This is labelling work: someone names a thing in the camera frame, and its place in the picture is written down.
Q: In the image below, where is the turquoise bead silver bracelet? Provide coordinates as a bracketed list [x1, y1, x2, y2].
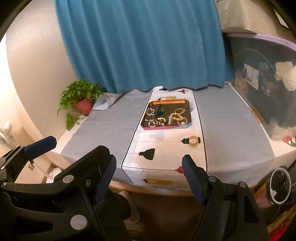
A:
[144, 115, 156, 128]

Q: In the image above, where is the pink gold jewelry tray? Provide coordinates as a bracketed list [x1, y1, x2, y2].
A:
[140, 99, 192, 130]

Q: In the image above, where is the person's foot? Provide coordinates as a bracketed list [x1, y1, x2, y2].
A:
[119, 191, 140, 224]

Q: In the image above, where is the grey right table cloth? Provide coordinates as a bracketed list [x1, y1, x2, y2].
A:
[194, 86, 274, 186]

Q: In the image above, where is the grey table cloth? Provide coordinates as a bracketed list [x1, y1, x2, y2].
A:
[194, 86, 274, 186]
[61, 90, 151, 183]

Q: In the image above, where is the white patterned table runner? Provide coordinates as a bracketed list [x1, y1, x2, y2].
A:
[121, 86, 208, 190]

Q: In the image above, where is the grey left table cloth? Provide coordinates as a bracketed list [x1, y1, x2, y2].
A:
[61, 90, 151, 183]

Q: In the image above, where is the round black white fan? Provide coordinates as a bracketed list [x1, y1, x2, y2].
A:
[266, 166, 295, 205]

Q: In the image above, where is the green potted plant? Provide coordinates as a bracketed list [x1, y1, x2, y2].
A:
[57, 79, 106, 131]

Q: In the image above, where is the black green smart watch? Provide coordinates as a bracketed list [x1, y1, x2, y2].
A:
[155, 104, 165, 118]

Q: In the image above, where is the blue curtain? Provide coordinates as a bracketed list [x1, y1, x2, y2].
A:
[55, 1, 234, 93]

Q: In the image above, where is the dark plastic storage bin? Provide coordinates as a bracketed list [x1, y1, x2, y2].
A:
[227, 33, 295, 140]

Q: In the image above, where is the beige cushion on bin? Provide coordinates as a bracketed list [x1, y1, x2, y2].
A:
[216, 0, 293, 39]

